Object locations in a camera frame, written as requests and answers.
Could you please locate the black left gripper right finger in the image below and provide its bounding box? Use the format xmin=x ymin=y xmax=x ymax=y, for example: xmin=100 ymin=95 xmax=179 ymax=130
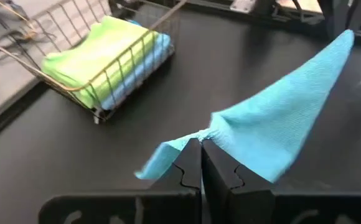
xmin=201 ymin=139 xmax=361 ymax=224

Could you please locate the light blue microfiber towel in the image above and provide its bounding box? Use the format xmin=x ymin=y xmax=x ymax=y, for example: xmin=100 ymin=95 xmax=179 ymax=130
xmin=100 ymin=20 xmax=172 ymax=111

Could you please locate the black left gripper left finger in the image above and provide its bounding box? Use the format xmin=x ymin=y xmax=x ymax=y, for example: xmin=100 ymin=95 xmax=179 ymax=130
xmin=38 ymin=138 xmax=204 ymax=224

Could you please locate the gold wire basket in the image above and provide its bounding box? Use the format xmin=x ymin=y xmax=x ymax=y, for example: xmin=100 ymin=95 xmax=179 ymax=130
xmin=0 ymin=0 xmax=188 ymax=125

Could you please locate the green microfiber towel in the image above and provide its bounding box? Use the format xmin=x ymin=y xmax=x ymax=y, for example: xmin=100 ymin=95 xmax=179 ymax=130
xmin=40 ymin=15 xmax=159 ymax=110

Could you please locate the black frame strut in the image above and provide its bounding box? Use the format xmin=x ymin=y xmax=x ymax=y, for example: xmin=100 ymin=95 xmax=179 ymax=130
xmin=180 ymin=0 xmax=361 ymax=40

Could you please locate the teal microfiber towel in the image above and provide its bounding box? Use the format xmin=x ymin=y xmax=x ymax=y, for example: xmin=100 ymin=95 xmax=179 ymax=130
xmin=134 ymin=29 xmax=355 ymax=184

